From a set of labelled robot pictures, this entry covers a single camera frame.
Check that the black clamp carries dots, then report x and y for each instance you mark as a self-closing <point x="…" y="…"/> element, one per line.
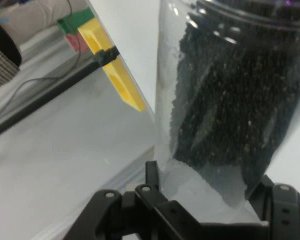
<point x="106" y="56"/>

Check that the green block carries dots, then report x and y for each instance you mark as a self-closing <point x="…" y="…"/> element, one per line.
<point x="75" y="21"/>

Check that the grey woven basket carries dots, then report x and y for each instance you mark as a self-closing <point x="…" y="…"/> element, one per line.
<point x="0" y="67"/>

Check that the black metal bar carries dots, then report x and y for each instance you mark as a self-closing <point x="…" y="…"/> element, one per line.
<point x="40" y="104"/>

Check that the yellow box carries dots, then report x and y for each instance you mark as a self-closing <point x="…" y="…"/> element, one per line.
<point x="120" y="82"/>

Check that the clear jar with black seeds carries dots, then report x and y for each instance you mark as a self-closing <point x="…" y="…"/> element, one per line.
<point x="227" y="100"/>

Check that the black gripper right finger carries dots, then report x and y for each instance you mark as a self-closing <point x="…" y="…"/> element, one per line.
<point x="287" y="215"/>

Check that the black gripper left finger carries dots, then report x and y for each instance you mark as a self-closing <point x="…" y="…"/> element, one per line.
<point x="140" y="215"/>

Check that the grey white cloth cover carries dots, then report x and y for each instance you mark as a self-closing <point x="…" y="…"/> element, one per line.
<point x="40" y="17"/>

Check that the pink block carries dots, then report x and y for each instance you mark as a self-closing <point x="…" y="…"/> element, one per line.
<point x="73" y="42"/>

